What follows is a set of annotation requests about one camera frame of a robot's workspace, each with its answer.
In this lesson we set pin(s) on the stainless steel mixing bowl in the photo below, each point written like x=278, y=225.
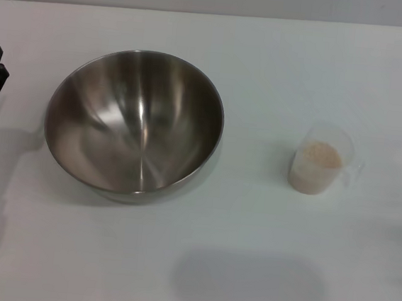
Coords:
x=132, y=126

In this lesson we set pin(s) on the white rice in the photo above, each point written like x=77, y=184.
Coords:
x=319, y=158

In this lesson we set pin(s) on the clear plastic measuring cup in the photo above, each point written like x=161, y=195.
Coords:
x=330, y=134

